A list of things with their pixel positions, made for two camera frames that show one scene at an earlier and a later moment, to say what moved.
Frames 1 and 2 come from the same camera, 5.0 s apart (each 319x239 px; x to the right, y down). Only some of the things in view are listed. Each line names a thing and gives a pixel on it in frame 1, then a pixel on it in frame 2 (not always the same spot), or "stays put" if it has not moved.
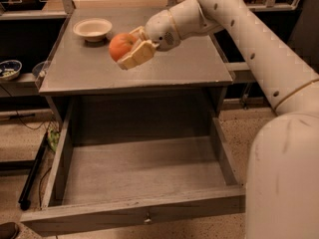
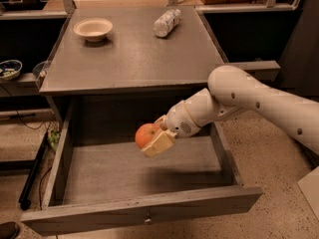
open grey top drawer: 126,161 stays put
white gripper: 160,29 → 179,119
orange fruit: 121,46 → 145,132
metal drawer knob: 148,219 stays put
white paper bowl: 93,29 stays put
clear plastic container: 39,72 stays put
